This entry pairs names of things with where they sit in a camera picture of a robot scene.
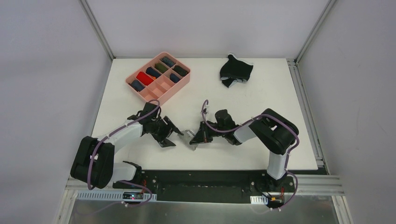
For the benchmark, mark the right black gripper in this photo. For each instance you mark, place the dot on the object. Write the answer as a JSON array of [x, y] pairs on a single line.
[[204, 134]]

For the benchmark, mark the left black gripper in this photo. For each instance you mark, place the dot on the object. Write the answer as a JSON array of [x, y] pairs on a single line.
[[164, 130]]

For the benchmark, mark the grey underwear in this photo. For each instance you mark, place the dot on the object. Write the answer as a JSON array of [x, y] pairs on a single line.
[[186, 137]]

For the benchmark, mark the black underwear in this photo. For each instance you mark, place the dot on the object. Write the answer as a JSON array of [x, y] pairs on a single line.
[[180, 70], [235, 71]]

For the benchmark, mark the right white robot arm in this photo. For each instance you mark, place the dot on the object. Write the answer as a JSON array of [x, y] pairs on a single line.
[[277, 134]]

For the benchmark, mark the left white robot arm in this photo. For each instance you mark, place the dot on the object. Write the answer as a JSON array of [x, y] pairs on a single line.
[[94, 161]]

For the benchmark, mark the dark blue rolled underwear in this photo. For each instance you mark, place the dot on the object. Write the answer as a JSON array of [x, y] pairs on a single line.
[[137, 86]]

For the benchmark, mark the small navy rolled underwear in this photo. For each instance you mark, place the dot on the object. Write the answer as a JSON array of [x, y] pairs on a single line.
[[174, 78]]

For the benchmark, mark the red rolled underwear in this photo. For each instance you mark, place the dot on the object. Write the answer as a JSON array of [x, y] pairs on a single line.
[[144, 78]]

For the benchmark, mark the black rolled underwear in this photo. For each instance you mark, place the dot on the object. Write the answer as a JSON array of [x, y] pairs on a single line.
[[180, 70]]

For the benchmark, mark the olive rolled underwear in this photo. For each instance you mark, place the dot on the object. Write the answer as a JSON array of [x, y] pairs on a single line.
[[161, 68]]

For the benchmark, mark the striped rolled underwear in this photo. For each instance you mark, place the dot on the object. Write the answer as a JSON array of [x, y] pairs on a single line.
[[167, 61]]

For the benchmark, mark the pink divided organizer tray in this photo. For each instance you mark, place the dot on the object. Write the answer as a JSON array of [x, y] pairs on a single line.
[[162, 88]]

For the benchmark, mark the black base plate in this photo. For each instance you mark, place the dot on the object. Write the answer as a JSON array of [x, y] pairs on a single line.
[[215, 186]]

